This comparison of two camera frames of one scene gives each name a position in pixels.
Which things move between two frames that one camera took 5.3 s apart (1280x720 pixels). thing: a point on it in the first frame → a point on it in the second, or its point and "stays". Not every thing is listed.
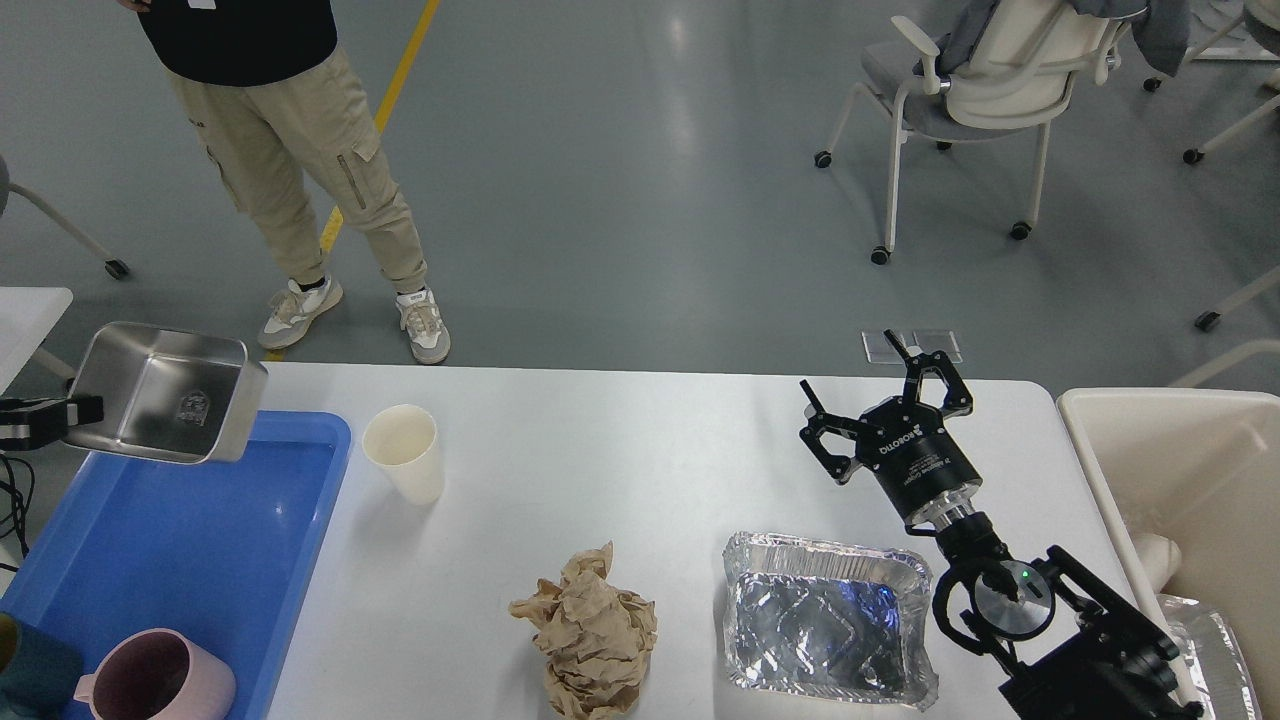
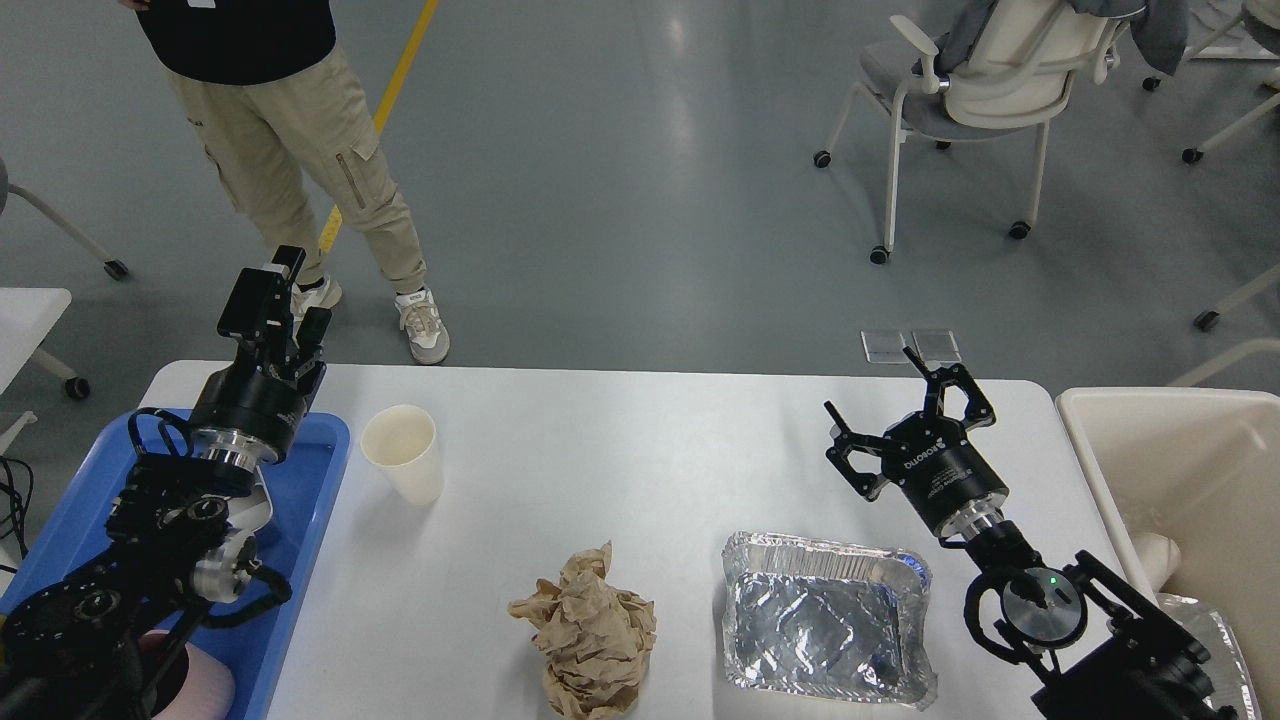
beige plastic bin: x=1201 y=467 stays
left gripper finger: x=37 y=423 → x=259 y=307
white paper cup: x=405 y=440 stays
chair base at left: x=115 y=267 stays
